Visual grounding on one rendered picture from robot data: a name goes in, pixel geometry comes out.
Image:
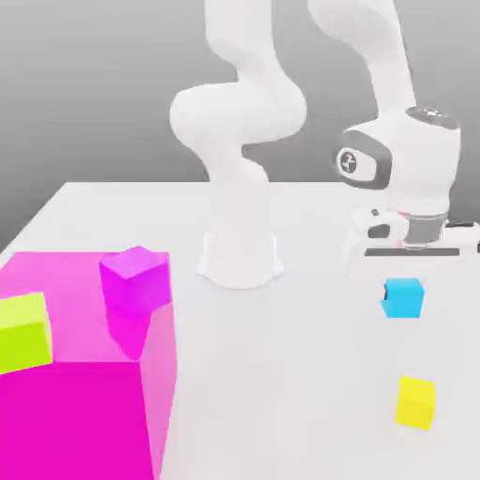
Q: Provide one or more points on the small lime green cube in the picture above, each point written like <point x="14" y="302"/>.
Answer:
<point x="22" y="337"/>

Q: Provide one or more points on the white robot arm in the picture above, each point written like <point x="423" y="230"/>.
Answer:
<point x="240" y="112"/>

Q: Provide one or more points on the small yellow cube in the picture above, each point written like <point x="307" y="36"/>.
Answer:
<point x="415" y="404"/>

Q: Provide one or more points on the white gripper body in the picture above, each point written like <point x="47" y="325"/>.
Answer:
<point x="411" y="252"/>

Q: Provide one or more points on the small purple cube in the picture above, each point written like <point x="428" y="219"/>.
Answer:
<point x="131" y="288"/>

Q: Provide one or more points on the large magenta box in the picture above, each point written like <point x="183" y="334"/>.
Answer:
<point x="71" y="420"/>

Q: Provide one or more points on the small cyan cube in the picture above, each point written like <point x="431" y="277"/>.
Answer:
<point x="405" y="299"/>

